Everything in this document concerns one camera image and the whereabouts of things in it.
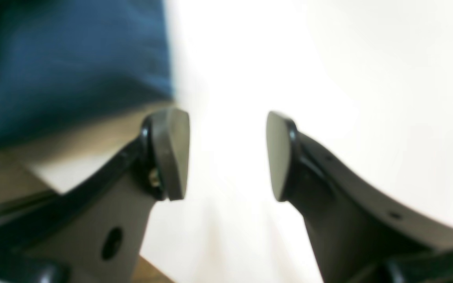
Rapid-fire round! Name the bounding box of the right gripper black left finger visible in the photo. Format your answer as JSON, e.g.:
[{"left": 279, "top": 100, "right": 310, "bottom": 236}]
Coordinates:
[{"left": 0, "top": 107, "right": 190, "bottom": 283}]

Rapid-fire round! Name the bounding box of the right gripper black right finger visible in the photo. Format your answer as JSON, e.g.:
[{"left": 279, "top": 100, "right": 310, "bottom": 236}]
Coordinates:
[{"left": 266, "top": 111, "right": 453, "bottom": 283}]

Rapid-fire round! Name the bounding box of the dark blue t-shirt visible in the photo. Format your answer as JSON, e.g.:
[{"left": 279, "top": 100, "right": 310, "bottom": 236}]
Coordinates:
[{"left": 0, "top": 0, "right": 173, "bottom": 148}]

